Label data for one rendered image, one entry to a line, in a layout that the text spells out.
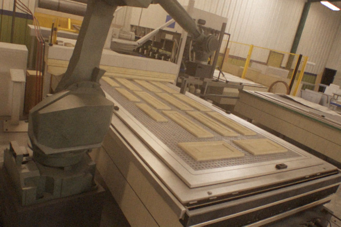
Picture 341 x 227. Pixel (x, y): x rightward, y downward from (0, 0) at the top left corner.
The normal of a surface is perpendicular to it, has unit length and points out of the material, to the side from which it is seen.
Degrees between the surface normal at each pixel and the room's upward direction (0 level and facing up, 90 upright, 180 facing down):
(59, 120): 90
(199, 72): 90
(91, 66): 80
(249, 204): 90
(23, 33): 90
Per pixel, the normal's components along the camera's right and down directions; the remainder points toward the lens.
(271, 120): -0.84, -0.04
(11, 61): 0.51, 0.33
